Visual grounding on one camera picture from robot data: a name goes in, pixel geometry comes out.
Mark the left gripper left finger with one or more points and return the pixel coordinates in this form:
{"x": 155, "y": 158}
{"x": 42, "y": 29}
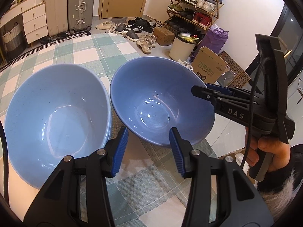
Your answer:
{"x": 75, "y": 194}

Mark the small brown cardboard box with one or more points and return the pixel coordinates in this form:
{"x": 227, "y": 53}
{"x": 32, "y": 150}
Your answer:
{"x": 164, "y": 36}

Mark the blue bowl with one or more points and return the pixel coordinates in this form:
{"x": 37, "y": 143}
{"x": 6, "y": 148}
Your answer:
{"x": 63, "y": 109}
{"x": 150, "y": 95}

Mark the shoe rack with shoes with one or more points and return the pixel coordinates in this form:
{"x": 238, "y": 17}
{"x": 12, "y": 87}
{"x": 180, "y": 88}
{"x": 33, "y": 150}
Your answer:
{"x": 200, "y": 13}

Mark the person's right hand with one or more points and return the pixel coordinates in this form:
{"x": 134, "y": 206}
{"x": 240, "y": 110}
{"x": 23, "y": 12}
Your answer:
{"x": 280, "y": 163}

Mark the white trash bin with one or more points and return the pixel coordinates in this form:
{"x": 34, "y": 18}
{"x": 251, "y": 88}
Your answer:
{"x": 182, "y": 46}

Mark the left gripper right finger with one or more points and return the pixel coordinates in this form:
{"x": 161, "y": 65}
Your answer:
{"x": 220, "y": 192}

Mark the white dressing table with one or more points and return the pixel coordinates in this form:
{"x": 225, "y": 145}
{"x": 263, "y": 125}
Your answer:
{"x": 32, "y": 16}

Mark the cardboard box with cat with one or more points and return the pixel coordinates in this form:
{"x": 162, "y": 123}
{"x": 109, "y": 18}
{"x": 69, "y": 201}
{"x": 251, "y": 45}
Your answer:
{"x": 209, "y": 66}

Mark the woven laundry basket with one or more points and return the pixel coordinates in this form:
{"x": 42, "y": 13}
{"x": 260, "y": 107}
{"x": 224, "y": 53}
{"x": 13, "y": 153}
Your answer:
{"x": 14, "y": 41}

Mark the silver suitcase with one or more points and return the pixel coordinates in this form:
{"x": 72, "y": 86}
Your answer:
{"x": 80, "y": 14}

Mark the beige suitcase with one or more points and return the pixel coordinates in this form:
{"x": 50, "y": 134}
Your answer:
{"x": 56, "y": 16}

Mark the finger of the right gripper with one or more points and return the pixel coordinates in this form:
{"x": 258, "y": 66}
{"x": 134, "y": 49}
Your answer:
{"x": 218, "y": 88}
{"x": 208, "y": 94}

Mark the purple bag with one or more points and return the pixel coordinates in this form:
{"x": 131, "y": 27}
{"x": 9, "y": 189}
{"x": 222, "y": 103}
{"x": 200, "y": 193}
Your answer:
{"x": 214, "y": 40}

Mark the blue bowl front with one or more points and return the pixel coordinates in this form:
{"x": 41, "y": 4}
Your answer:
{"x": 63, "y": 109}

